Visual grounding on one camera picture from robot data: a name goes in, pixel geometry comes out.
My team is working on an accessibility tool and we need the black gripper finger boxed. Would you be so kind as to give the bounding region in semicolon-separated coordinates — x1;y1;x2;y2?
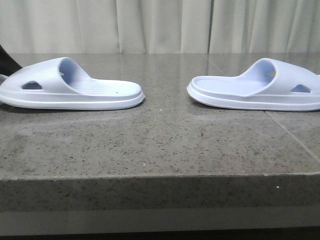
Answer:
0;45;23;76

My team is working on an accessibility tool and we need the light blue right-side slipper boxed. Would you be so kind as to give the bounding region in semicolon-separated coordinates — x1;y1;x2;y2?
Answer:
187;58;320;112

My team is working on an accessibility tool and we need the light blue left-side slipper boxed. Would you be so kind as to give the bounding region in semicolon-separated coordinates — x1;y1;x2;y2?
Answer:
0;57;145;110

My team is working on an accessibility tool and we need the beige pleated curtain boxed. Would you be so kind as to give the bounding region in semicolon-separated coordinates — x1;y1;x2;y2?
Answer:
0;0;320;54

